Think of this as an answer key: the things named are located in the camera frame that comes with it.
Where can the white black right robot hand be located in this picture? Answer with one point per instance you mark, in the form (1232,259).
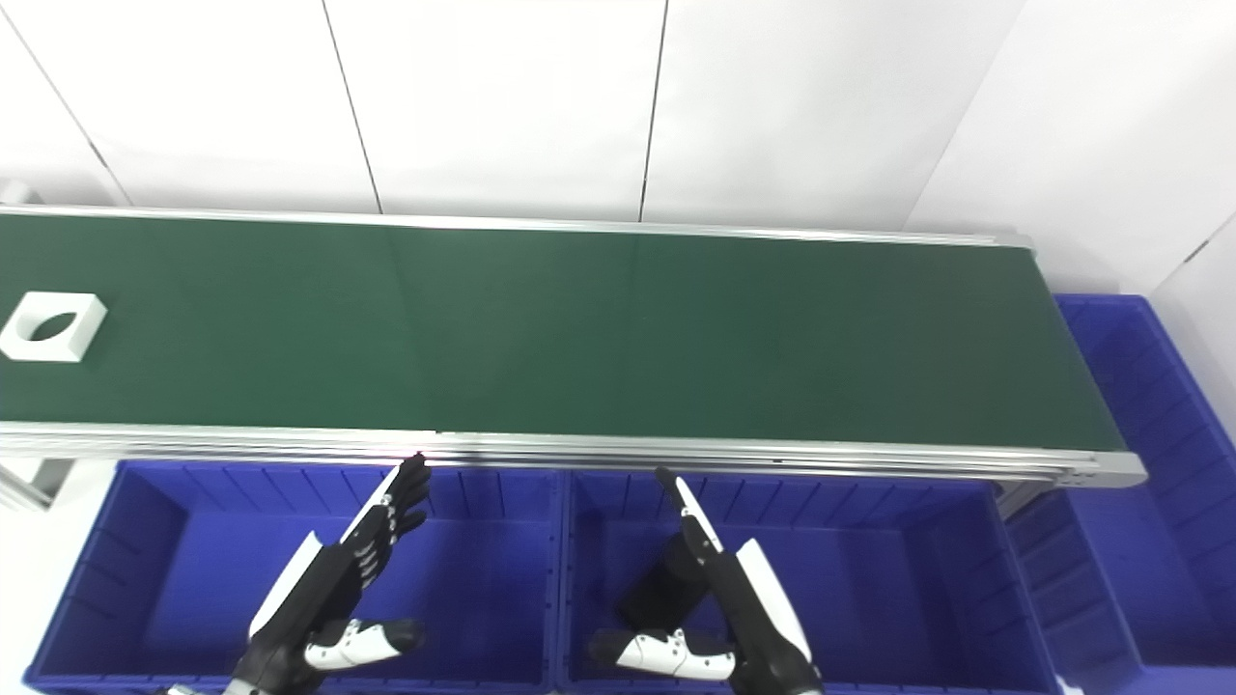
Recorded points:
(748,608)

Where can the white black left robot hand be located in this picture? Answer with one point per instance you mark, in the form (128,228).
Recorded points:
(323,579)

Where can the white square part with hole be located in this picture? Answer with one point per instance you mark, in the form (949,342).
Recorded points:
(82,323)

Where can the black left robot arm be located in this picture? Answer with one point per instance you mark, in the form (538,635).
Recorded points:
(237,689)

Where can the blue plastic bin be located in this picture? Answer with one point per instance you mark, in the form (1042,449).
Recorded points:
(193,579)
(1149,541)
(888,579)

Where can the green conveyor belt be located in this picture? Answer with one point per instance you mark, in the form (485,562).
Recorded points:
(599,328)
(599,454)

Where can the aluminium conveyor leg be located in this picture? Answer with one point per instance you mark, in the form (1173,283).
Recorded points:
(39,480)

